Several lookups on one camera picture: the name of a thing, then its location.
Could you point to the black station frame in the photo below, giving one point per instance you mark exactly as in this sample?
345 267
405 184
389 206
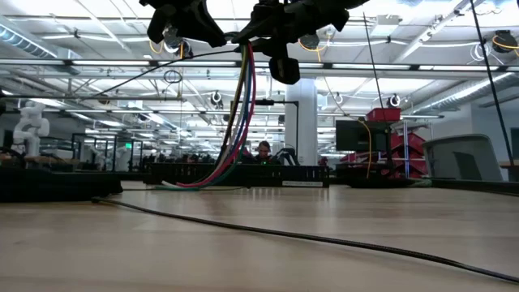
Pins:
284 102

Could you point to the overhead light bar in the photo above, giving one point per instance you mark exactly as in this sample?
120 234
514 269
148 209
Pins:
121 63

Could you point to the red bin rack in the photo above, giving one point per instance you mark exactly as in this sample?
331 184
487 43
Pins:
409 154

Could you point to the silver spiral ceiling duct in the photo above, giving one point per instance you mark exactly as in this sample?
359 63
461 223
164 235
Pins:
466 95

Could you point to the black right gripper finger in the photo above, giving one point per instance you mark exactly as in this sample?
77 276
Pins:
251 34
259 46

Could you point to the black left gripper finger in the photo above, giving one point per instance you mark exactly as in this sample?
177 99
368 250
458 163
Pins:
204 34
211 20

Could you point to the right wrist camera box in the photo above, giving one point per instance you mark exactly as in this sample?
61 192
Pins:
285 71

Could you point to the white building column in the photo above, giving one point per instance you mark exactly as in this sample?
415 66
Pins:
302 121

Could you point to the red plastic bin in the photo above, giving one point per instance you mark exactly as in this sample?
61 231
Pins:
383 114

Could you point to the person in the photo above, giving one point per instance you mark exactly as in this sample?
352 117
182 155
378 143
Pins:
264 152

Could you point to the black monitor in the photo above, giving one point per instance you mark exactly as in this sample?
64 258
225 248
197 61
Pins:
357 136

